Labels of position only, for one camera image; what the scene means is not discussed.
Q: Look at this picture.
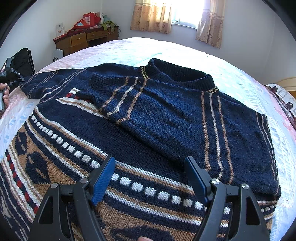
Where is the white card on desk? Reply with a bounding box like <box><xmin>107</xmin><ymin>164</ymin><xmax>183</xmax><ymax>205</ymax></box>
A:
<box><xmin>56</xmin><ymin>23</ymin><xmax>65</xmax><ymax>37</ymax></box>

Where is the window with frame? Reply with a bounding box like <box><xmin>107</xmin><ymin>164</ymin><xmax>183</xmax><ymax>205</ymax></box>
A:
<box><xmin>172</xmin><ymin>0</ymin><xmax>206</xmax><ymax>29</ymax></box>

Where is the person's right hand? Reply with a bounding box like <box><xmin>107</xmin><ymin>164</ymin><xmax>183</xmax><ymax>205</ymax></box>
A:
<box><xmin>137</xmin><ymin>237</ymin><xmax>153</xmax><ymax>241</ymax></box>

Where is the left yellow curtain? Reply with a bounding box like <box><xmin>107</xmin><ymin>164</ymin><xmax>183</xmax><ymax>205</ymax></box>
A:
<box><xmin>130</xmin><ymin>0</ymin><xmax>173</xmax><ymax>35</ymax></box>

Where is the right yellow curtain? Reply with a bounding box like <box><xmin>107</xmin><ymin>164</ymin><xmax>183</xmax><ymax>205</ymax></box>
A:
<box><xmin>196</xmin><ymin>0</ymin><xmax>226</xmax><ymax>49</ymax></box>

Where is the navy patterned knit sweater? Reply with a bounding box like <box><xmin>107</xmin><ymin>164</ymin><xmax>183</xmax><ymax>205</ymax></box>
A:
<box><xmin>1</xmin><ymin>58</ymin><xmax>280</xmax><ymax>240</ymax></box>

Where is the patterned pillow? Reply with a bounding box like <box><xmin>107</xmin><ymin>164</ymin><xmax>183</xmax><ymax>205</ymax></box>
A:
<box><xmin>265</xmin><ymin>83</ymin><xmax>295</xmax><ymax>129</ymax></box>

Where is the black bag on chair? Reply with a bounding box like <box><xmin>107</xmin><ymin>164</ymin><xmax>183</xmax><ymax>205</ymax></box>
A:
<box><xmin>10</xmin><ymin>48</ymin><xmax>35</xmax><ymax>77</ymax></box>

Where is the yellow curtain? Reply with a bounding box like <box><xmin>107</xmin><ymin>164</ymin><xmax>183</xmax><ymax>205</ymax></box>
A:
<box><xmin>130</xmin><ymin>0</ymin><xmax>173</xmax><ymax>35</ymax></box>
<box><xmin>196</xmin><ymin>0</ymin><xmax>226</xmax><ymax>49</ymax></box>

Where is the person's left hand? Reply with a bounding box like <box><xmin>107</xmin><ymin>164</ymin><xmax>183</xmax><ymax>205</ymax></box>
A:
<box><xmin>0</xmin><ymin>83</ymin><xmax>10</xmax><ymax>110</ymax></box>

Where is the green item on desk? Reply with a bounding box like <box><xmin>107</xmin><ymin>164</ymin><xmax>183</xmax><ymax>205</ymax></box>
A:
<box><xmin>101</xmin><ymin>21</ymin><xmax>118</xmax><ymax>34</ymax></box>

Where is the red gift bag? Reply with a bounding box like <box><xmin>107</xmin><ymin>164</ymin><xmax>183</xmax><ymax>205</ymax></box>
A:
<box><xmin>73</xmin><ymin>12</ymin><xmax>100</xmax><ymax>29</ymax></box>

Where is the cream wooden headboard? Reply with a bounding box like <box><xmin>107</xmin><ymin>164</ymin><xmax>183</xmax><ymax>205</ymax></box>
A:
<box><xmin>277</xmin><ymin>77</ymin><xmax>296</xmax><ymax>98</ymax></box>

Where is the white paper bag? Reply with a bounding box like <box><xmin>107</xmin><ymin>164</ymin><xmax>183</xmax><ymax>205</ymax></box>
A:
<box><xmin>53</xmin><ymin>49</ymin><xmax>64</xmax><ymax>62</ymax></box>

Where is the brown wooden desk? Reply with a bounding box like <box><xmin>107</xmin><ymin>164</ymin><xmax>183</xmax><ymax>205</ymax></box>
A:
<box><xmin>53</xmin><ymin>26</ymin><xmax>119</xmax><ymax>57</ymax></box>

